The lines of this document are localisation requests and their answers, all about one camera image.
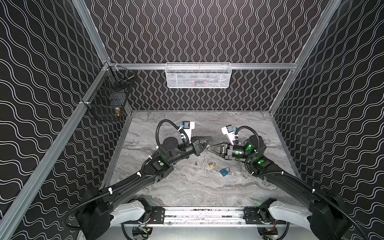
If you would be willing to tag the blue padlock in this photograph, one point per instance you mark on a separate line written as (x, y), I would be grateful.
(224, 172)

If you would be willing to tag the brass object in basket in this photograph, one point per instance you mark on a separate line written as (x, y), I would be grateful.
(117, 112)

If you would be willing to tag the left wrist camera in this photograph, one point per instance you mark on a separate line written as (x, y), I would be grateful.
(185, 130)

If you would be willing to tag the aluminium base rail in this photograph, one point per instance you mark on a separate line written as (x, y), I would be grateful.
(229, 216)

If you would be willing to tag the white mesh basket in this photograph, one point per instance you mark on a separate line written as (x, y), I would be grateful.
(198, 75)

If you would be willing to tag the black wire basket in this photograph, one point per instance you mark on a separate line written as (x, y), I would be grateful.
(112, 91)

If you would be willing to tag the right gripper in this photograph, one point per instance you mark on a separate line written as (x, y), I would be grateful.
(226, 150)

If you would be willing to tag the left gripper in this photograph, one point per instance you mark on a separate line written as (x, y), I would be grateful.
(197, 147)

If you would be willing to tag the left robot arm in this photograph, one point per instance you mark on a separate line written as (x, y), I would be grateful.
(93, 216)

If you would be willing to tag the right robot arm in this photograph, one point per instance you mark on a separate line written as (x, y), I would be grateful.
(323, 213)

